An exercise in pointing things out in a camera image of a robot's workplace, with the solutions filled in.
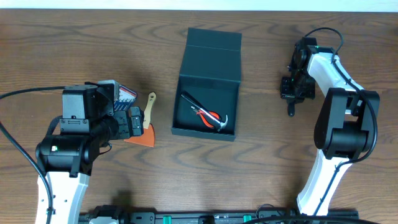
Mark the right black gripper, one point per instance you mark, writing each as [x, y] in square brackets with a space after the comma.
[285, 93]

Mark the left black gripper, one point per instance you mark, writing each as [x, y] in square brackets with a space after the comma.
[135, 121]

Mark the black yellow small screwdriver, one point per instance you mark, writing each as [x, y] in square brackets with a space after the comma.
[291, 109]

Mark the precision screwdriver set case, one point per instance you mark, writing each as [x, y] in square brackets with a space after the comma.
[126, 99]

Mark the orange scraper with wooden handle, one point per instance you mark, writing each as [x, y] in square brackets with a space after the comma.
[148, 137]

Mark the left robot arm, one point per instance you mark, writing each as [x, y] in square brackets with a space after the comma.
[94, 114]

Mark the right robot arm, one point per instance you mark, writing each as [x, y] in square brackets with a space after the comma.
[346, 128]

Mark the dark green open box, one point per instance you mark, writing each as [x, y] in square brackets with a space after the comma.
[211, 73]

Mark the red-handled pliers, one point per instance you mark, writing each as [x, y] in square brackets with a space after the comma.
[202, 116]

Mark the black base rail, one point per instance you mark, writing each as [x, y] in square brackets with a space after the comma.
[113, 214]

